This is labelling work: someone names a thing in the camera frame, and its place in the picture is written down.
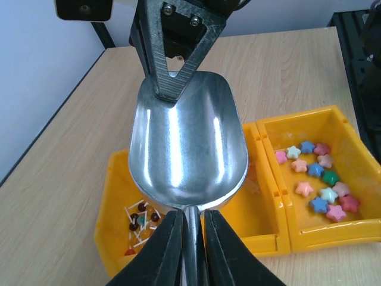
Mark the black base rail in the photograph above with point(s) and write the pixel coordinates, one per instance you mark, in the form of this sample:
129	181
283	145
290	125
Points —
349	26

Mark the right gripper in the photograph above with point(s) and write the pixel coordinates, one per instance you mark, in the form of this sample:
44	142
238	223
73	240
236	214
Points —
173	37

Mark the yellow star candy bin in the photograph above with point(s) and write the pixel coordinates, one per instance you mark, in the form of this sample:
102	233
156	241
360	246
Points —
328	180

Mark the metal scoop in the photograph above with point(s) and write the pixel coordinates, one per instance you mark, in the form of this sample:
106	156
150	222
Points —
190	155

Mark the yellow lollipop bin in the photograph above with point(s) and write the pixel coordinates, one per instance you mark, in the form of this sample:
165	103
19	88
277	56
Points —
126	221

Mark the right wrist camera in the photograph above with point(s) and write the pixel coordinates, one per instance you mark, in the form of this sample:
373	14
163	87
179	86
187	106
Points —
84	10

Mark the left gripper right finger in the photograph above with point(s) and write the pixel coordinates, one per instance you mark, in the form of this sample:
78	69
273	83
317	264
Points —
229	262

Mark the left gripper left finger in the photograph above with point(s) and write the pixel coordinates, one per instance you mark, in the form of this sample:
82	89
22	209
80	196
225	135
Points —
159	261

